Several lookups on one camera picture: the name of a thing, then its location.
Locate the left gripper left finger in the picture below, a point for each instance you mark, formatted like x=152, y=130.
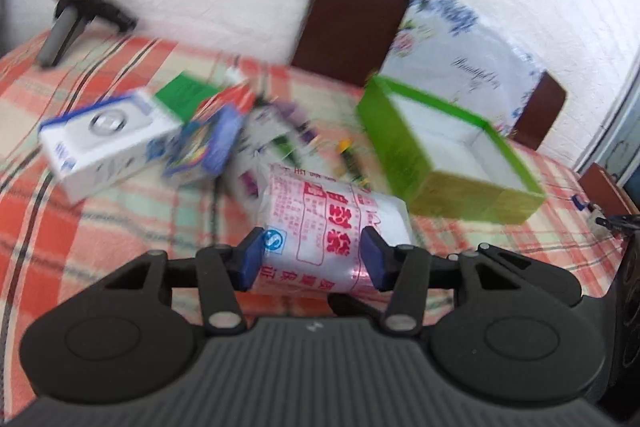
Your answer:
x=222, y=271

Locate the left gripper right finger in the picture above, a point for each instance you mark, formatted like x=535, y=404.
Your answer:
x=404, y=270

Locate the printed plastic zip bag pack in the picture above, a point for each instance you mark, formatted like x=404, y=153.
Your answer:
x=312, y=226

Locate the blue card box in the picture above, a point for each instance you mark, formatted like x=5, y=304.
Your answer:
x=203, y=147

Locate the black white marker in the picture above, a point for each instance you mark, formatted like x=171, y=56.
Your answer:
x=351, y=163

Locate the white plush cat toy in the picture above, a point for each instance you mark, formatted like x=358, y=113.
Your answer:
x=266, y=138

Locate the purple keychain toy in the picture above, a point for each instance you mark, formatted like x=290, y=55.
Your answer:
x=297, y=118

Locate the white blue device box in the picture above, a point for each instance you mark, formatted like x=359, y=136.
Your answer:
x=98, y=145

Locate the red small box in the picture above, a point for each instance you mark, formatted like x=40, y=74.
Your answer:
x=239, y=97

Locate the green small box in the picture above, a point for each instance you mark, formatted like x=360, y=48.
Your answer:
x=183, y=95

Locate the green open cardboard box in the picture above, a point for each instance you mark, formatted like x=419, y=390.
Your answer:
x=444, y=161

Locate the plaid bed blanket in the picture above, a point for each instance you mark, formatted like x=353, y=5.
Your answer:
x=51, y=250

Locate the blue tape roll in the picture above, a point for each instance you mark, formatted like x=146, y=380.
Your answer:
x=578, y=202

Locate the brown wooden box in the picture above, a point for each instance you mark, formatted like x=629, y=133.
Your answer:
x=601, y=189

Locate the dark brown headboard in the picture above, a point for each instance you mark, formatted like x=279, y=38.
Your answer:
x=347, y=40

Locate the black handheld camera on grip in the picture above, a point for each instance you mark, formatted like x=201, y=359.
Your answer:
x=71, y=17

